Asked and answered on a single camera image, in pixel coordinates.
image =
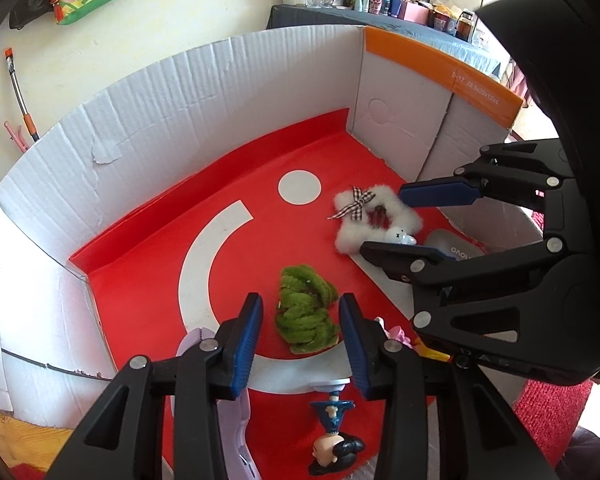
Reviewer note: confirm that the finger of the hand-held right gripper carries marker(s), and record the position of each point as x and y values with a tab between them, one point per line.
405	257
440	193

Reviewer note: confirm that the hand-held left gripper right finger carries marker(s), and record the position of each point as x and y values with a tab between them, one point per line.
355	345

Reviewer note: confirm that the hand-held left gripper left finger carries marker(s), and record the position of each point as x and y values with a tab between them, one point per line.
245	345

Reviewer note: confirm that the pink and yellow doll toy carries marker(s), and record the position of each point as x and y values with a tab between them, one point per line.
397	334

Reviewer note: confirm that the brown eyeshadow case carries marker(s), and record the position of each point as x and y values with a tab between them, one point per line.
450	241

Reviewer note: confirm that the white fluffy rabbit hair claw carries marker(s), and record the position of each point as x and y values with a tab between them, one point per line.
360	230

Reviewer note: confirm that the green fuzzy hair clip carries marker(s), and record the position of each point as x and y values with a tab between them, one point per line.
305	310

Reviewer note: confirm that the lilac plastic clip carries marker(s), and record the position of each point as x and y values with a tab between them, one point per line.
240	435

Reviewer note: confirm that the black mouse figure toy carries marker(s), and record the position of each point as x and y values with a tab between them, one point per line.
337	452

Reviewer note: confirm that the orange cardboard box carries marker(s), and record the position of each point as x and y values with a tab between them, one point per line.
130	110

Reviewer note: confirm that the grey-blue side table cloth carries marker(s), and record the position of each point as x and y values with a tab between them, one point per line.
380	25

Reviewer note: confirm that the red knitted table cloth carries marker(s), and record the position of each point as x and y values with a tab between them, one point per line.
545	410

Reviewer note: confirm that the pink plastic hanger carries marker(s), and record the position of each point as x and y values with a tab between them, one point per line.
15	137

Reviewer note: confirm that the silver pole with orange tip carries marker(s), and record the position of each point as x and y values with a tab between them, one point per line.
20	95

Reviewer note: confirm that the orange tassel charm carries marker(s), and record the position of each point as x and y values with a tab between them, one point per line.
60	7

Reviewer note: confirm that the black hanging bag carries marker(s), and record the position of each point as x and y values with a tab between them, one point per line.
30	10

